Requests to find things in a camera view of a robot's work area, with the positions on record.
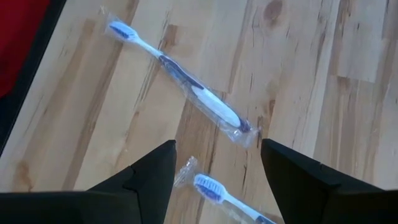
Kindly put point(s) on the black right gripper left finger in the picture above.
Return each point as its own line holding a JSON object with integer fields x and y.
{"x": 124, "y": 199}

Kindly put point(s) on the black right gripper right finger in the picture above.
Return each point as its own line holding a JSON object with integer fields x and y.
{"x": 311, "y": 193}

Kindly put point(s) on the purple white toothbrush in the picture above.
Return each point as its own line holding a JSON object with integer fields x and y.
{"x": 211, "y": 188}
{"x": 214, "y": 107}

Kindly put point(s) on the person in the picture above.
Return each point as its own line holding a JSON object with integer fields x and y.
{"x": 15, "y": 31}

